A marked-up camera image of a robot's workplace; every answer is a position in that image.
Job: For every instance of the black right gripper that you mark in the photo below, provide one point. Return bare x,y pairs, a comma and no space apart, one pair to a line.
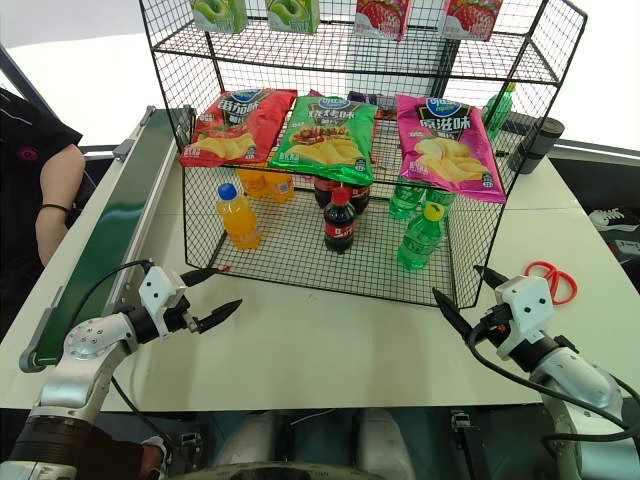
491,327

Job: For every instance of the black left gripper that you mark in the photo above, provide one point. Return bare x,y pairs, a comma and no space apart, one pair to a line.
181,316

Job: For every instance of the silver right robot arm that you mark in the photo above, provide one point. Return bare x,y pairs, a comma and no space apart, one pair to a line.
585,395

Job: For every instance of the person's bare forearm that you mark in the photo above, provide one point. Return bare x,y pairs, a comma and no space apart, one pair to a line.
57,190

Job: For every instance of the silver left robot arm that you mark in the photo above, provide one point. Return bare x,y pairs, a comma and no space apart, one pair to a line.
85,365

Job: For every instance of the green conveyor belt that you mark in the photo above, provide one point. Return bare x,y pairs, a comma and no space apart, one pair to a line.
115,220

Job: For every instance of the green soda bottle yellow cap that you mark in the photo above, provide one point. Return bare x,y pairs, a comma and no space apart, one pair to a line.
421,240

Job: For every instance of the orange soda bottle blue cap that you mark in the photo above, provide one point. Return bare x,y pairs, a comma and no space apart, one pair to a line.
239,222

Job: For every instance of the cola bottle red cap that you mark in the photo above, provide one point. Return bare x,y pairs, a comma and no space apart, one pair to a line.
340,225

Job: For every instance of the pink potato chips bag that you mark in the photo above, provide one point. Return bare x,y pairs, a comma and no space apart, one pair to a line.
447,150

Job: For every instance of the grey rounded shape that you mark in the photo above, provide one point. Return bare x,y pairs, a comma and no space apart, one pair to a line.
252,442
381,442

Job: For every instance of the black and white sneaker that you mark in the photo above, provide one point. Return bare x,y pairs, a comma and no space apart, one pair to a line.
609,219

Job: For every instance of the dark grey tumbler cup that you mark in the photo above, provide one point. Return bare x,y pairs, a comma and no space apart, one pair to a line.
535,145

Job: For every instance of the white power strip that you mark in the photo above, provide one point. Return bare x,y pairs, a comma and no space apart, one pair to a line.
627,245

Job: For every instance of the red potato chips bag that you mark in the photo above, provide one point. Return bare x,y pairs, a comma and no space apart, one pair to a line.
235,127

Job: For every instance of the black wrist band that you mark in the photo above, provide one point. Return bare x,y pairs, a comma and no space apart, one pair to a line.
55,207

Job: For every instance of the green potato chips bag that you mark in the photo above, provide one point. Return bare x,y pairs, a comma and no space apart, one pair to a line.
327,137

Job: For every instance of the dark purple snack packet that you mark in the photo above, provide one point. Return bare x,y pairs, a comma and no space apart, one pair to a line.
367,98

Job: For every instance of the person in black shirt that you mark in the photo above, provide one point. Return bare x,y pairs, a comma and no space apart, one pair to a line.
25,150

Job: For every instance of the strawberry juice carton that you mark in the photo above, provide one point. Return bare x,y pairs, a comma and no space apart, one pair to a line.
382,17
470,17

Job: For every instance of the green apple juice carton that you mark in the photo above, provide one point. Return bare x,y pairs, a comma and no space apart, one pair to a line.
292,14
220,12

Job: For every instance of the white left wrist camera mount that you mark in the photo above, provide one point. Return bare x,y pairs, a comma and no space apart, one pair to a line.
159,295

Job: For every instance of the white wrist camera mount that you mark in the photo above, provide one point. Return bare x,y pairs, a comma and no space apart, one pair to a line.
525,310
159,295

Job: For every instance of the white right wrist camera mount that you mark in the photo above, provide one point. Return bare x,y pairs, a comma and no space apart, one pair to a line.
525,310

